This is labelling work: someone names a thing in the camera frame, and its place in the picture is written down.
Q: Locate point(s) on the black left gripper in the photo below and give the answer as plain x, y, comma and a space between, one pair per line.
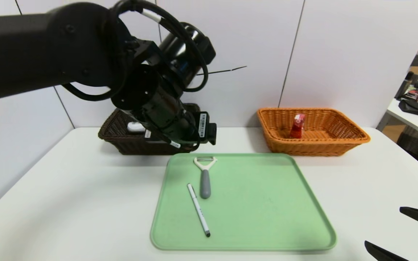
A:
203, 126

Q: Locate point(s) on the white bottle with clear cap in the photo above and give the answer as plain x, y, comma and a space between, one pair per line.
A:
135, 127

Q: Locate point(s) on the red drink carton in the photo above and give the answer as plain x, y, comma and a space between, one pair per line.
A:
297, 127

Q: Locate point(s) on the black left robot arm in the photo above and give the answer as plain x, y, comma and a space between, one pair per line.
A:
49, 47

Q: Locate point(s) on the dark brown wicker basket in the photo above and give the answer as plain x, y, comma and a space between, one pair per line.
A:
122, 143

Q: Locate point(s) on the orange wicker basket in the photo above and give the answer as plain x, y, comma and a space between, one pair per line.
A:
321, 145

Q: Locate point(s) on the white pen with dark tip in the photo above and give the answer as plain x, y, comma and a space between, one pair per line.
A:
198, 208

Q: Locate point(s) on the light green plastic tray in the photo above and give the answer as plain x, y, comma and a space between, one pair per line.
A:
252, 217

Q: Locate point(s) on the white side table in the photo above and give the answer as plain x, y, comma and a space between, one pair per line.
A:
416, 125

